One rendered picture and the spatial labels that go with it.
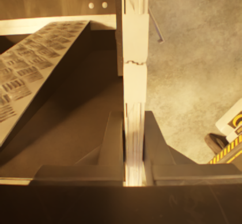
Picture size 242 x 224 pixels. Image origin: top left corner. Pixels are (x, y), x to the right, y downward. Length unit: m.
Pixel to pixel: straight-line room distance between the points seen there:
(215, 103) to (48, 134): 1.18
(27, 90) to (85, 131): 0.15
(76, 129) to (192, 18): 0.96
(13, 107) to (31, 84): 0.07
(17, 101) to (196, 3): 0.99
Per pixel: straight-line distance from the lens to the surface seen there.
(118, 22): 0.22
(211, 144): 1.33
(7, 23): 1.03
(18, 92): 0.35
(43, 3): 0.94
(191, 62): 1.15
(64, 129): 0.27
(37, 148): 0.25
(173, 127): 1.32
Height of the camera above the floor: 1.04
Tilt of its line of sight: 63 degrees down
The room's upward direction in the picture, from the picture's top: 178 degrees counter-clockwise
